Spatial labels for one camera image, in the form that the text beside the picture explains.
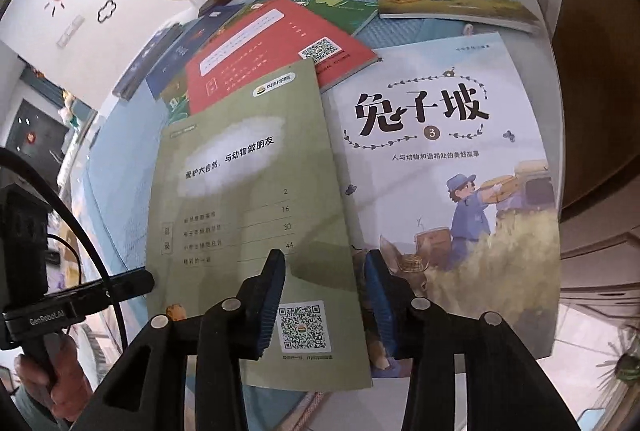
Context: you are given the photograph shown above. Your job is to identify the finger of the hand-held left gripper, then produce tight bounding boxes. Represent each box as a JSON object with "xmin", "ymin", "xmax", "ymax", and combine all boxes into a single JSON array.
[{"xmin": 65, "ymin": 271, "xmax": 157, "ymax": 312}]

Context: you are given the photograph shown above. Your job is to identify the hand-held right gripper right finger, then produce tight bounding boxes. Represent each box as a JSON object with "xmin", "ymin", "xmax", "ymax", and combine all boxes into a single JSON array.
[{"xmin": 364, "ymin": 249, "xmax": 567, "ymax": 431}]

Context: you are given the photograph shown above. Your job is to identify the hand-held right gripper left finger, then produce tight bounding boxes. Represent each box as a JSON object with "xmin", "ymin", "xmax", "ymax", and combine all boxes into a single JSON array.
[{"xmin": 72, "ymin": 248, "xmax": 287, "ymax": 431}]

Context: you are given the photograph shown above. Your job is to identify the white book olive back cover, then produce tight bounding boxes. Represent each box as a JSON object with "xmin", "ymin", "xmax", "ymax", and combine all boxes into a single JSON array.
[{"xmin": 145, "ymin": 58, "xmax": 375, "ymax": 389}]

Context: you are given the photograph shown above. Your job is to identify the person's left forearm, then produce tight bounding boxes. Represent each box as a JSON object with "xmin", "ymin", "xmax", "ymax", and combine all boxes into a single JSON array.
[{"xmin": 10, "ymin": 383, "xmax": 56, "ymax": 431}]

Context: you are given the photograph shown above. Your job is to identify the person's left hand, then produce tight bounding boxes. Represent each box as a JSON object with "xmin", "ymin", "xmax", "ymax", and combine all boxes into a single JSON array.
[{"xmin": 15, "ymin": 330, "xmax": 96, "ymax": 419}]

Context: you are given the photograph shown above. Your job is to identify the light blue textured mat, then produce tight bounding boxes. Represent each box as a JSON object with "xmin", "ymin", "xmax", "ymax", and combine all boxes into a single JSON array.
[{"xmin": 80, "ymin": 0, "xmax": 551, "ymax": 431}]

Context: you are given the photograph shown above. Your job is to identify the black framed board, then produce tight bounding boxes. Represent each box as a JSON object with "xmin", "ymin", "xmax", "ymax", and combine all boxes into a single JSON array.
[{"xmin": 10, "ymin": 98, "xmax": 71, "ymax": 162}]

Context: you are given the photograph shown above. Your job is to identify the white postman rabbit book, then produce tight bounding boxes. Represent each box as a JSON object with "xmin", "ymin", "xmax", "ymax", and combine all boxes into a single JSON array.
[{"xmin": 320, "ymin": 31, "xmax": 563, "ymax": 379}]

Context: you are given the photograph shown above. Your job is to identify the green potted plant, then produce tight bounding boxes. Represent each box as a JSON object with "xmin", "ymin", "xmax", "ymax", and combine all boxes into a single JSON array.
[{"xmin": 565, "ymin": 326, "xmax": 638, "ymax": 392}]

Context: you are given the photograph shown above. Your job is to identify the dark blue book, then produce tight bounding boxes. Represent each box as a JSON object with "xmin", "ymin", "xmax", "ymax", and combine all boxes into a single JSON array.
[{"xmin": 146, "ymin": 6, "xmax": 251, "ymax": 104}]

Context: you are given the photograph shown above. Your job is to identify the red book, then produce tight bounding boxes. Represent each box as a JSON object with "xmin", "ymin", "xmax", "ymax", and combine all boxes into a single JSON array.
[{"xmin": 182, "ymin": 0, "xmax": 381, "ymax": 117}]

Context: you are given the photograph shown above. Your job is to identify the dark green flower book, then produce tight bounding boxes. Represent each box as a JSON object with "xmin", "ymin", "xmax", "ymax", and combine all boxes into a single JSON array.
[{"xmin": 295, "ymin": 0, "xmax": 379, "ymax": 37}]

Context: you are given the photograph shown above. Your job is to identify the brown wooden cabinet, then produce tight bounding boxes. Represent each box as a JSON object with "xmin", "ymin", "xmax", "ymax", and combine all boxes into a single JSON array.
[{"xmin": 552, "ymin": 0, "xmax": 640, "ymax": 212}]

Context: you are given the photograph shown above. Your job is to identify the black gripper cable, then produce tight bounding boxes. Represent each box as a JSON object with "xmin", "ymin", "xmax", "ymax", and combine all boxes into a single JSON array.
[{"xmin": 0, "ymin": 146, "xmax": 128, "ymax": 357}]

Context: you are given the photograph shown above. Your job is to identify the white light switch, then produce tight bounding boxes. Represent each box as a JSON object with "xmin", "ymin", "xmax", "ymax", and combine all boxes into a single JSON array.
[{"xmin": 57, "ymin": 15, "xmax": 83, "ymax": 48}]

